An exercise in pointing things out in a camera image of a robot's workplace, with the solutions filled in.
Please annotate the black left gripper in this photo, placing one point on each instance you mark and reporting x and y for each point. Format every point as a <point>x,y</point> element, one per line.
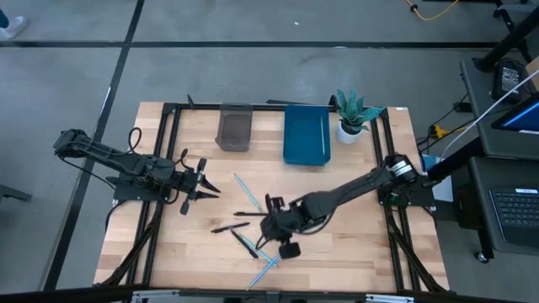
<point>191,181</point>

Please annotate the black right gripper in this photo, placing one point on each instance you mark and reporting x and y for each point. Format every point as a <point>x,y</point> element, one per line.
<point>278,223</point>

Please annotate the black pen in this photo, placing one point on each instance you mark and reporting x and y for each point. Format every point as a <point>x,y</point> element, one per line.
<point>229,227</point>
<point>250,214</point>
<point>244,244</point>

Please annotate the light blue pencil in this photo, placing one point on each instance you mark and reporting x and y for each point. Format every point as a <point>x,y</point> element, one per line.
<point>261,275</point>

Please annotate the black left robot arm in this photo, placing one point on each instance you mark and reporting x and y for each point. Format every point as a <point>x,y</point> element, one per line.
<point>126,162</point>

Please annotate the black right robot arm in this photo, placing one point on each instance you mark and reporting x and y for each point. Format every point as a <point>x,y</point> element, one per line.
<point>349,189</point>

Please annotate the grey translucent plastic bin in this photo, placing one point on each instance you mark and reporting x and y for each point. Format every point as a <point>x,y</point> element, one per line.
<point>233,130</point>

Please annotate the blue plastic tray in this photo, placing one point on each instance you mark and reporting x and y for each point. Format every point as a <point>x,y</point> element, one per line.
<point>303,139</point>

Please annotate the white plant pot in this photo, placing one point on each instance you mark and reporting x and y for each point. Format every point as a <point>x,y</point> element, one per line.
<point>347,136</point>

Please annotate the green snake plant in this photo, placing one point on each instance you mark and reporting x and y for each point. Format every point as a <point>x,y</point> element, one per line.
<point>353,111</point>

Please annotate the white label sticker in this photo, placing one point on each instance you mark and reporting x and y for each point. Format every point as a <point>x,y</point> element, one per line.
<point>401,108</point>

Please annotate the white paper sheet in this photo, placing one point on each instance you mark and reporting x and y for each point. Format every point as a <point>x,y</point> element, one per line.
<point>444,189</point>

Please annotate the black crossbeam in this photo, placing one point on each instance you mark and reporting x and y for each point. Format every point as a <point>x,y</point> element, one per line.
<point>63,296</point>

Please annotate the yellow power plug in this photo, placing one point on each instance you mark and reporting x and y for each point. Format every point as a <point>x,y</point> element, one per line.
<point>438,132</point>

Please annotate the grey furniture leg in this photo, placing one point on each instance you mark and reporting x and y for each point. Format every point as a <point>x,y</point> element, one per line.
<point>14,193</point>

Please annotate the black caster wheel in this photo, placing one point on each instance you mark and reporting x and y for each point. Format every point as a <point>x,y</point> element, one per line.
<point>482,257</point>

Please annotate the black power strip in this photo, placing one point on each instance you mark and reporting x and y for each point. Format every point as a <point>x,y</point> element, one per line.
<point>462,107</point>

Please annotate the black keyboard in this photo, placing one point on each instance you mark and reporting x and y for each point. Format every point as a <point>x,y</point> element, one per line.
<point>518,214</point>

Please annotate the person's foot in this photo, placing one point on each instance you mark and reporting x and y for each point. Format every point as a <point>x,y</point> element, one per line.
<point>14,27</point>

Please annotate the black computer monitor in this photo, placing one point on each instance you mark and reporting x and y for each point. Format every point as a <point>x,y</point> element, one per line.
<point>520,118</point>

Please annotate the black power supply box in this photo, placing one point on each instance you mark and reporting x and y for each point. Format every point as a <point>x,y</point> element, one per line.
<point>509,80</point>

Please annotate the black aluminium table frame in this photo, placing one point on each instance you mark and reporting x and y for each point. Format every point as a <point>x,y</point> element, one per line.
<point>198,107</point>

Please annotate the silver bracket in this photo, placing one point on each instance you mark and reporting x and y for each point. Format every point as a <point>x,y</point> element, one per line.
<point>153,296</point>
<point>389,299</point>

